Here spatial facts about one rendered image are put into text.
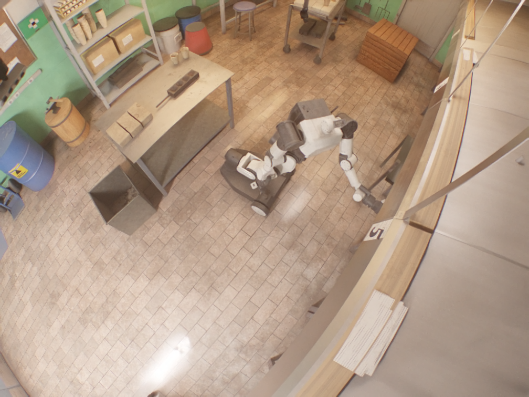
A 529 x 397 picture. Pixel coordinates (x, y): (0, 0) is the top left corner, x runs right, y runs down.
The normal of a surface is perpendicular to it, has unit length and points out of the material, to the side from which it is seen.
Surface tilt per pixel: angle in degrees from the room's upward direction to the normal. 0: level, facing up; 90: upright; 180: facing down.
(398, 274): 33
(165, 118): 0
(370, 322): 27
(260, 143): 0
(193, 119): 0
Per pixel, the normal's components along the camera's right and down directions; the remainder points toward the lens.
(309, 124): 0.28, -0.20
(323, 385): -0.39, -0.62
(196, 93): 0.05, -0.35
